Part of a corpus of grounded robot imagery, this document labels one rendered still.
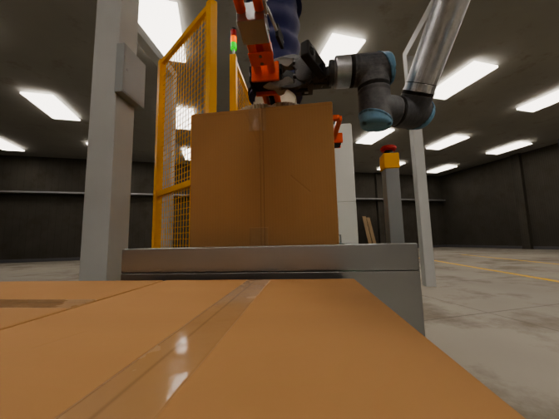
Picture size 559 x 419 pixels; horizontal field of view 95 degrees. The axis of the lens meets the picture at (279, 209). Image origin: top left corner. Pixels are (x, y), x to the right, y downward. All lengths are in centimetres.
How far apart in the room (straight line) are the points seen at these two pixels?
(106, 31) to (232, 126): 145
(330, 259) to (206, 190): 38
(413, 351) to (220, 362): 14
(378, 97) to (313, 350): 71
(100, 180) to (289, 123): 124
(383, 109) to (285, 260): 49
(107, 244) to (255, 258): 115
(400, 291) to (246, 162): 49
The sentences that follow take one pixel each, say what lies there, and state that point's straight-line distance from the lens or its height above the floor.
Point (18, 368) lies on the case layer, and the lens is 26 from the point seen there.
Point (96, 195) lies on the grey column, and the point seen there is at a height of 88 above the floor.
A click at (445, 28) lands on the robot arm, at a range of 92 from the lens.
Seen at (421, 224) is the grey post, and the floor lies 77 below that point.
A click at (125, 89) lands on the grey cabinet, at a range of 184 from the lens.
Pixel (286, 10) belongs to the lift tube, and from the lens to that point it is 126.
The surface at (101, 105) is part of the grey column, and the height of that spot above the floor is 140.
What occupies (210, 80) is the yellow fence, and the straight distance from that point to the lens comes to 173.
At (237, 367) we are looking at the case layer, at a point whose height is 54.
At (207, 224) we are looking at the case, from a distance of 72.
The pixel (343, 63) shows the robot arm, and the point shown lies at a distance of 85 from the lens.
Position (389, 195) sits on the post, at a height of 80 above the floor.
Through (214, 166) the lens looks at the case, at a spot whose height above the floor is 83.
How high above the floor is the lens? 63
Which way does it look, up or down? 7 degrees up
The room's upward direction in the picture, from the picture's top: 1 degrees counter-clockwise
